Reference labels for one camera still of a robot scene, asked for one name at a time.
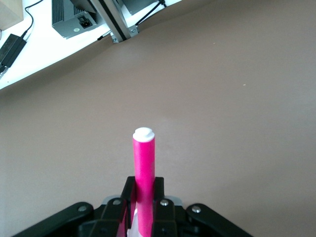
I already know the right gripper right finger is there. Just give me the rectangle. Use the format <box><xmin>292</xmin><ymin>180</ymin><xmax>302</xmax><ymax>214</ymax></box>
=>
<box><xmin>151</xmin><ymin>177</ymin><xmax>254</xmax><ymax>237</ymax></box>

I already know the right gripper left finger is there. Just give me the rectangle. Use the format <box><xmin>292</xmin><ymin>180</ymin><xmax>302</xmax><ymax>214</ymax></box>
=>
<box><xmin>12</xmin><ymin>176</ymin><xmax>136</xmax><ymax>237</ymax></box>

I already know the pink marker pen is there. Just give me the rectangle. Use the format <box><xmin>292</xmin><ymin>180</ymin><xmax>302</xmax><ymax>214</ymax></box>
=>
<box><xmin>127</xmin><ymin>126</ymin><xmax>157</xmax><ymax>237</ymax></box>

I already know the black power adapter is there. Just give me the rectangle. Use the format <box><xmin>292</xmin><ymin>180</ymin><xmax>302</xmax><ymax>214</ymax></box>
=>
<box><xmin>0</xmin><ymin>34</ymin><xmax>28</xmax><ymax>70</ymax></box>

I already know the grey power supply box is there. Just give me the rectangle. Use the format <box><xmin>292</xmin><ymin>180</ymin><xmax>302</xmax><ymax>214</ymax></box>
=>
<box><xmin>51</xmin><ymin>0</ymin><xmax>99</xmax><ymax>40</ymax></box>

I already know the grey metal box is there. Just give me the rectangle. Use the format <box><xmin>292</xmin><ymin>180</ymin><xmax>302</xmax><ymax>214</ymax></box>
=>
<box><xmin>118</xmin><ymin>0</ymin><xmax>158</xmax><ymax>16</ymax></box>

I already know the aluminium profile post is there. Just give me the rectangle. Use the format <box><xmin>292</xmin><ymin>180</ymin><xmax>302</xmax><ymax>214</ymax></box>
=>
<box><xmin>90</xmin><ymin>0</ymin><xmax>139</xmax><ymax>44</ymax></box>

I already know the black adapter cable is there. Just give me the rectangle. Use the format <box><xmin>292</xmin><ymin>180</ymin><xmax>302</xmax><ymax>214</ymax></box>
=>
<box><xmin>23</xmin><ymin>0</ymin><xmax>35</xmax><ymax>40</ymax></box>

